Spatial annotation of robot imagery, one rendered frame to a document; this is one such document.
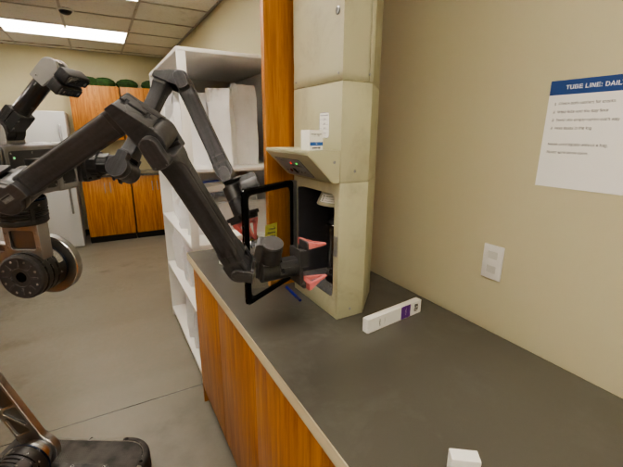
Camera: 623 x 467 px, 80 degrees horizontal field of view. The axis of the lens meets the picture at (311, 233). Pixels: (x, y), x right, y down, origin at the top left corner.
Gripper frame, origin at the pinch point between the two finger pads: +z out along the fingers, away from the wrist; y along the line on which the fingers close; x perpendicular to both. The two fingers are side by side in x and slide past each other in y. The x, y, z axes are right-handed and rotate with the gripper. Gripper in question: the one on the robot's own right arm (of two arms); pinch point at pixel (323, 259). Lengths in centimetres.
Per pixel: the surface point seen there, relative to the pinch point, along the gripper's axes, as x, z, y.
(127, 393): 141, -59, -117
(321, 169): 9.4, 5.0, 25.1
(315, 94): 25, 12, 48
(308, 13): 30, 12, 73
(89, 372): 176, -80, -117
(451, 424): -42, 8, -28
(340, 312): 10.2, 12.7, -24.5
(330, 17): 16, 12, 68
